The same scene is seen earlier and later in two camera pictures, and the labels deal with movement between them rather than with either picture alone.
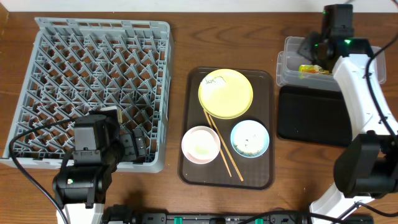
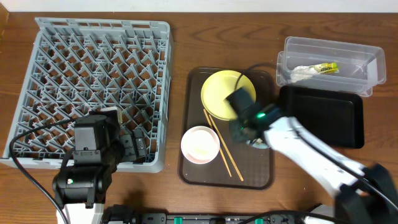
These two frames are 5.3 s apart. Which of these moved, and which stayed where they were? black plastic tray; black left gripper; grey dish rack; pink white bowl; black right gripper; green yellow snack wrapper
Moved: black right gripper; green yellow snack wrapper
Stayed: grey dish rack; black left gripper; pink white bowl; black plastic tray
